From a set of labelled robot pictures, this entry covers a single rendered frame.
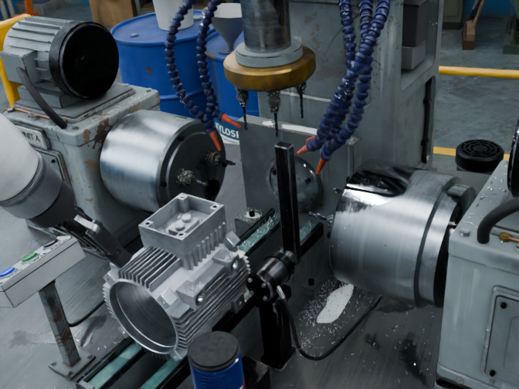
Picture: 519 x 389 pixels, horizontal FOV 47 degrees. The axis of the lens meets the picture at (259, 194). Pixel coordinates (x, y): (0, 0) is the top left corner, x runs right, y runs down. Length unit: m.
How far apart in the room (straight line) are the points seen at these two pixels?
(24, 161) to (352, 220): 0.55
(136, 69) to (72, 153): 1.69
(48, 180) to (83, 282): 0.71
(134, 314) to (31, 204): 0.37
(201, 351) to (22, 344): 0.79
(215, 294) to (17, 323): 0.60
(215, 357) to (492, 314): 0.49
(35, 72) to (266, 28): 0.64
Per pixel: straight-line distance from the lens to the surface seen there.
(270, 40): 1.15
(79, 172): 1.51
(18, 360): 1.42
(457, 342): 1.10
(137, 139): 1.39
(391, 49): 1.28
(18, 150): 0.84
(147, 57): 3.08
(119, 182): 1.42
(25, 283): 1.17
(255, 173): 1.44
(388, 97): 1.32
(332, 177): 1.32
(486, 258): 0.96
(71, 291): 1.55
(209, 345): 0.71
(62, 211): 0.92
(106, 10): 6.97
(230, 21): 2.65
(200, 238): 1.05
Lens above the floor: 1.72
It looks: 31 degrees down
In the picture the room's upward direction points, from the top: 6 degrees counter-clockwise
